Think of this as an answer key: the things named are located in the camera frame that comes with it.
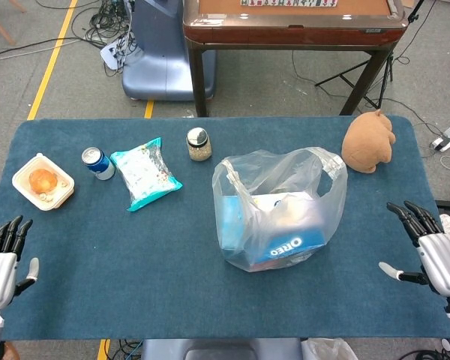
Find beige food container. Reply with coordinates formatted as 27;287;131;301
11;152;76;212

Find brown mahjong table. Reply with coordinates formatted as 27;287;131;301
182;0;410;118

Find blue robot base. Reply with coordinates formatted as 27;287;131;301
121;0;217;101

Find clear plastic bag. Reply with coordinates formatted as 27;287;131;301
301;337;359;360
211;146;349;273

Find long black floor cable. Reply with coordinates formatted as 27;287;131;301
0;36;84;61

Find white power strip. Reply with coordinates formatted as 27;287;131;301
100;35;136;71
430;125;450;152

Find black cable bundle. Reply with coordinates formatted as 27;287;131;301
71;0;137;52

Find row of mahjong tiles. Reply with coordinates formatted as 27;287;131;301
241;0;338;8

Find grey robot torso base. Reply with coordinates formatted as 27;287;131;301
140;338;305;360

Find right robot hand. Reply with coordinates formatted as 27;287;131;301
378;200;450;298

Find crumpled clear plastic bag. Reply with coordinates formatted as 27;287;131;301
301;337;359;360

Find teal snack packet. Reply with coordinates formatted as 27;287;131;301
109;136;184;213

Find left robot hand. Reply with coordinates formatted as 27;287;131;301
0;215;41;311

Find black tripod stand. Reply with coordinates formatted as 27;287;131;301
314;0;425;110

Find round bread bun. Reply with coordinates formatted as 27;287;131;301
28;168;59;194

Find blue Oreo box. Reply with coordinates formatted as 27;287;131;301
247;226;328;269

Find blue soda can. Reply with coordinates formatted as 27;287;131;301
81;146;116;182

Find light blue carton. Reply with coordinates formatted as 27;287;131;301
219;194;253;253

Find brown plush toy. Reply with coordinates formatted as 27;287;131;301
340;109;397;174

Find blue table mat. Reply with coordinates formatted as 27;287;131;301
0;115;450;341

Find white chair wooden legs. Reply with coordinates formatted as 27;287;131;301
0;0;27;47

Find glass jar black lid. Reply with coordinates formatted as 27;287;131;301
186;127;213;162

